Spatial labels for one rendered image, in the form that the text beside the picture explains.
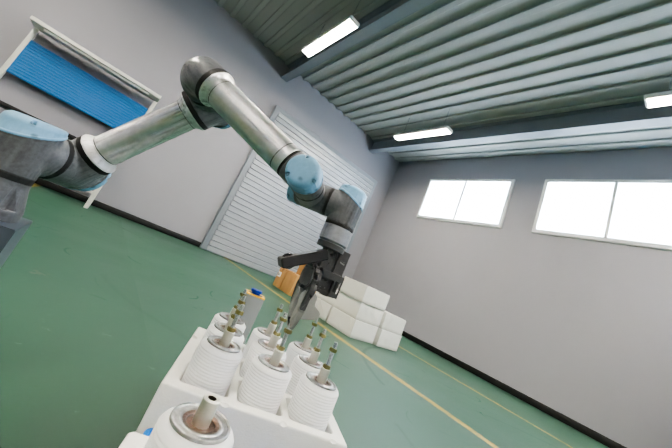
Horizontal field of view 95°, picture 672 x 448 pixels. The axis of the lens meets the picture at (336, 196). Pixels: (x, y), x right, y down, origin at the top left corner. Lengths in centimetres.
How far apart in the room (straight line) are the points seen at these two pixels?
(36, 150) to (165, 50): 538
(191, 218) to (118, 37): 300
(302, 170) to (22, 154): 61
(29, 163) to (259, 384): 69
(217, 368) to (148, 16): 601
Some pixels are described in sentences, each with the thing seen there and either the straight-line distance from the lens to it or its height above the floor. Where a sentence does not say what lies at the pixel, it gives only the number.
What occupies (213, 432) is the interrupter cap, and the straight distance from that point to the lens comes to 49.
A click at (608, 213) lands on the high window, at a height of 287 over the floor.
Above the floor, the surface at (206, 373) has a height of 21.
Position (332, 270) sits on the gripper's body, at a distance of 76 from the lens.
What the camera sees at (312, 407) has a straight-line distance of 79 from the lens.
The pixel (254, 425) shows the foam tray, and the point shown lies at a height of 16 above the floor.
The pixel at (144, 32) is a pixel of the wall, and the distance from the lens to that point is 630.
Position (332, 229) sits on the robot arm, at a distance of 74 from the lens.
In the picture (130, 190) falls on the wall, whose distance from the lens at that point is 585.
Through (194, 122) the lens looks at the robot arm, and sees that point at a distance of 94.
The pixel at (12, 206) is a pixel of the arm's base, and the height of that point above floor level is 33.
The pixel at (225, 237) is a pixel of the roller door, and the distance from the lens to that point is 607.
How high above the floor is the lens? 47
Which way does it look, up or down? 14 degrees up
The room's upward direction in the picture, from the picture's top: 24 degrees clockwise
